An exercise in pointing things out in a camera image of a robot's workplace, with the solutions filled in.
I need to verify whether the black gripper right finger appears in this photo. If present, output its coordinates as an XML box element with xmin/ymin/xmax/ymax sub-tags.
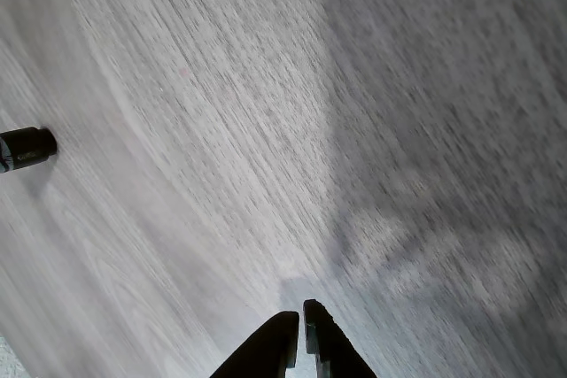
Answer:
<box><xmin>302</xmin><ymin>298</ymin><xmax>376</xmax><ymax>378</ymax></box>

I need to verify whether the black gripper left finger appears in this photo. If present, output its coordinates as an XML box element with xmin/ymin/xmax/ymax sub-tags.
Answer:
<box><xmin>210</xmin><ymin>310</ymin><xmax>301</xmax><ymax>378</ymax></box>

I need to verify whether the blue marker with black barrel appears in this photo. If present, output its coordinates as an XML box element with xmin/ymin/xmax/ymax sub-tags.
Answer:
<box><xmin>0</xmin><ymin>126</ymin><xmax>58</xmax><ymax>174</ymax></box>

